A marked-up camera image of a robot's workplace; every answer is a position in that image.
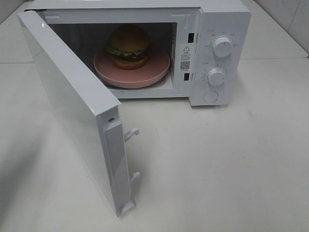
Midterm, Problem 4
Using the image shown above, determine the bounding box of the lower white timer knob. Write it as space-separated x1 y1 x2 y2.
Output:
207 68 225 86

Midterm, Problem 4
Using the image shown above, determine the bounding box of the pink round plate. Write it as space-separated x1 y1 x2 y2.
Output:
94 45 170 89

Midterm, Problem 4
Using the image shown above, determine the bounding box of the upper white power knob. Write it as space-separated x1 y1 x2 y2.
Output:
212 35 233 58

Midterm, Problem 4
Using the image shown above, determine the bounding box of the burger with lettuce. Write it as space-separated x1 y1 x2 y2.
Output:
105 24 150 70

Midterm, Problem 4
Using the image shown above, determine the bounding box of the round door release button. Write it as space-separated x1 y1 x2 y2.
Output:
203 90 219 103

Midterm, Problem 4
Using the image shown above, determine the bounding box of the white microwave door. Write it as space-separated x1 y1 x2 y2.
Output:
18 11 140 215

